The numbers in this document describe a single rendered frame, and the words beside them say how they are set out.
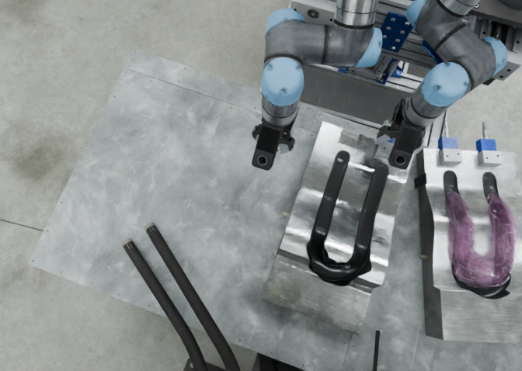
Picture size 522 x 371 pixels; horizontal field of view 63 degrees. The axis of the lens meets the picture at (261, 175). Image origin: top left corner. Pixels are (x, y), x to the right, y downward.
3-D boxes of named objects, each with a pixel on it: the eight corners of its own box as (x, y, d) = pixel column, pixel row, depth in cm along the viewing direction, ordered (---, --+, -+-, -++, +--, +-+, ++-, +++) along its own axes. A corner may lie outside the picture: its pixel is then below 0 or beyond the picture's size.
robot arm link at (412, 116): (440, 123, 89) (403, 111, 90) (432, 131, 94) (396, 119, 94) (449, 93, 91) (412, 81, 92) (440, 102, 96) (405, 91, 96)
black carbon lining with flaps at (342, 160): (335, 150, 117) (342, 138, 108) (391, 169, 116) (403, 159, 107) (295, 272, 109) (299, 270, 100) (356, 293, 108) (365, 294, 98)
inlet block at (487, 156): (470, 125, 124) (479, 118, 119) (487, 126, 124) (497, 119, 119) (474, 168, 121) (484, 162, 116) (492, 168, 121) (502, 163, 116)
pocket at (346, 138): (339, 132, 120) (342, 127, 117) (357, 138, 120) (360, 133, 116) (335, 147, 119) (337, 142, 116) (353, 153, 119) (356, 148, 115)
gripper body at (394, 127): (422, 117, 107) (442, 96, 96) (413, 147, 105) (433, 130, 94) (392, 108, 108) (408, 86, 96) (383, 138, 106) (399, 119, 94)
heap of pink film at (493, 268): (438, 188, 116) (451, 182, 108) (503, 192, 116) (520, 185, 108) (444, 286, 109) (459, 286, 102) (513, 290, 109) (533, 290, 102)
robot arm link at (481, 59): (481, 14, 85) (439, 42, 84) (520, 56, 83) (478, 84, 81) (462, 36, 93) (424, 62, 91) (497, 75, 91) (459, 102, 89)
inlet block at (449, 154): (433, 123, 124) (440, 116, 119) (450, 124, 124) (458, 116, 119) (436, 166, 121) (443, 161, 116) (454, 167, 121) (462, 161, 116)
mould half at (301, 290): (318, 133, 126) (325, 114, 113) (403, 161, 124) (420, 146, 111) (260, 298, 114) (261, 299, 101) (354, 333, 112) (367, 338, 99)
